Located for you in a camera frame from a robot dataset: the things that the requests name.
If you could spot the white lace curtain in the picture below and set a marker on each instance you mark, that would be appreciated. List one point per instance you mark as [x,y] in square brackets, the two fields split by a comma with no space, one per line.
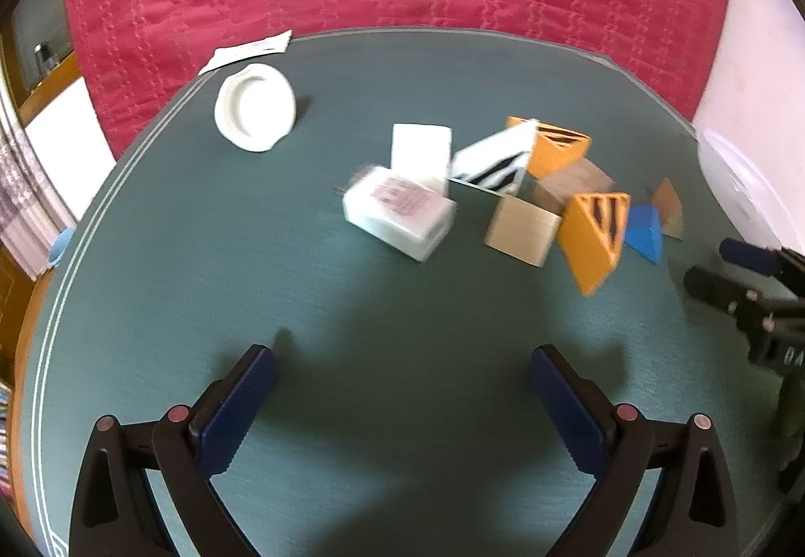
[25,186]

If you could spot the white black striped block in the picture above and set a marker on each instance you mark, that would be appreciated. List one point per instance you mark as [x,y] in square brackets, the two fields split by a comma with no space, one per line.
[490,157]

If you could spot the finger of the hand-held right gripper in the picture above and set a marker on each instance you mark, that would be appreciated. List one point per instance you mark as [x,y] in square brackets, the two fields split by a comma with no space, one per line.
[748,255]
[710,283]

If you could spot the white board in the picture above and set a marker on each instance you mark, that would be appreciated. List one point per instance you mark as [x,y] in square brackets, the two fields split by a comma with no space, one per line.
[66,148]

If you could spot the white wall charger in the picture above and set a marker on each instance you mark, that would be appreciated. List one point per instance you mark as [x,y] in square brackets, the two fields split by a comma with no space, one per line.
[402,211]

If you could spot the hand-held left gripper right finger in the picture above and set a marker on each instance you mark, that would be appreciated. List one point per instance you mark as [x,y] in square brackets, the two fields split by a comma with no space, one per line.
[566,406]

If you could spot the light wooden cube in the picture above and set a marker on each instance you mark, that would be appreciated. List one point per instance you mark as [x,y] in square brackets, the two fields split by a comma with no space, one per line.
[522,230]

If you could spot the small white round dish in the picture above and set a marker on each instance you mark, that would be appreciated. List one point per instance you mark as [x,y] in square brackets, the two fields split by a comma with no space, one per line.
[251,110]

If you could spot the light brown wooden wedge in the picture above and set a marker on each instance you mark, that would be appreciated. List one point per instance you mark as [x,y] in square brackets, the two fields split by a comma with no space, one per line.
[668,205]

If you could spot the blue wedge block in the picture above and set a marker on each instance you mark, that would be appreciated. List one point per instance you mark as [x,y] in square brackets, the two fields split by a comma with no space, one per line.
[644,233]

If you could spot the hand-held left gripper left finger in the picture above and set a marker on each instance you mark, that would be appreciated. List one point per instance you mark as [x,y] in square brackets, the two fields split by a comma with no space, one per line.
[239,406]

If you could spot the white paper slip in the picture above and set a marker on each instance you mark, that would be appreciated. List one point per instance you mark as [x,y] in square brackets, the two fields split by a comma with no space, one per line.
[245,52]

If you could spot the dark brown wooden block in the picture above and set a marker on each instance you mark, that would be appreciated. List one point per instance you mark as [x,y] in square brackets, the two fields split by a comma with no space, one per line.
[575,179]

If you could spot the orange black striped wedge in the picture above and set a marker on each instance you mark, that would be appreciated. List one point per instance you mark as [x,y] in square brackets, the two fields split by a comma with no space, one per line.
[591,255]
[553,154]

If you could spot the white rectangular block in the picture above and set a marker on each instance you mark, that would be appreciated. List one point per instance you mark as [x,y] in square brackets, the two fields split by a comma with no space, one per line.
[420,151]

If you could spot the clear plastic bowl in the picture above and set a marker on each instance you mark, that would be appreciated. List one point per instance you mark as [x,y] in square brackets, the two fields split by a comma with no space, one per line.
[736,186]

